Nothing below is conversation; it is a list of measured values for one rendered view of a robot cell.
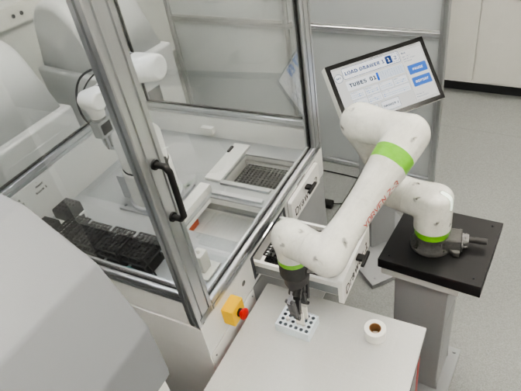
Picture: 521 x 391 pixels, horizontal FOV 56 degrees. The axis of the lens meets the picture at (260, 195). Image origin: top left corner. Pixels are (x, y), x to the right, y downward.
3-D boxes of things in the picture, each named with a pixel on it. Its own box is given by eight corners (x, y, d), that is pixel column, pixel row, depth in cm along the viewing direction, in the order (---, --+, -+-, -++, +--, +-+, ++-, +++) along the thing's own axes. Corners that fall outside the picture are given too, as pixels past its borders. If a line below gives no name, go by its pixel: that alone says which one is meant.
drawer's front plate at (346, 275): (369, 246, 182) (369, 224, 175) (343, 305, 163) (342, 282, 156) (364, 244, 183) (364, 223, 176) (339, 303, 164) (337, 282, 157)
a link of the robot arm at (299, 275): (283, 243, 148) (269, 264, 142) (319, 253, 142) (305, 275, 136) (285, 257, 151) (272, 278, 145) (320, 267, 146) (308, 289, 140)
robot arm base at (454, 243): (486, 237, 179) (488, 224, 176) (485, 264, 168) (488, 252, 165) (412, 228, 189) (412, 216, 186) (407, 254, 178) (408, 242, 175)
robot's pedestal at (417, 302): (460, 351, 232) (481, 236, 185) (443, 406, 214) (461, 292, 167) (398, 329, 247) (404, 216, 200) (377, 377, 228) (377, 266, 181)
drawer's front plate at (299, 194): (319, 181, 217) (318, 161, 210) (294, 224, 197) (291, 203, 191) (315, 181, 217) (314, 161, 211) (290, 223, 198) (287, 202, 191)
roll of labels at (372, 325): (385, 326, 161) (385, 319, 158) (386, 344, 155) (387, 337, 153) (364, 326, 162) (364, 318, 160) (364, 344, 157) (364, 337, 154)
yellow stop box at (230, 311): (247, 311, 164) (243, 297, 160) (237, 327, 159) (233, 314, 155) (234, 306, 166) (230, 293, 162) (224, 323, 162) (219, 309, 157)
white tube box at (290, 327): (319, 323, 166) (319, 316, 163) (309, 342, 160) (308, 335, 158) (287, 311, 171) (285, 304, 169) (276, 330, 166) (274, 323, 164)
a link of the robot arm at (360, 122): (389, 179, 191) (347, 88, 151) (428, 192, 181) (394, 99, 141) (373, 205, 188) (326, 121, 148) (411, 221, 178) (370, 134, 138)
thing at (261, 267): (363, 245, 181) (363, 233, 177) (339, 296, 164) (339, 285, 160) (267, 223, 198) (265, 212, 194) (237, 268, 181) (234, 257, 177)
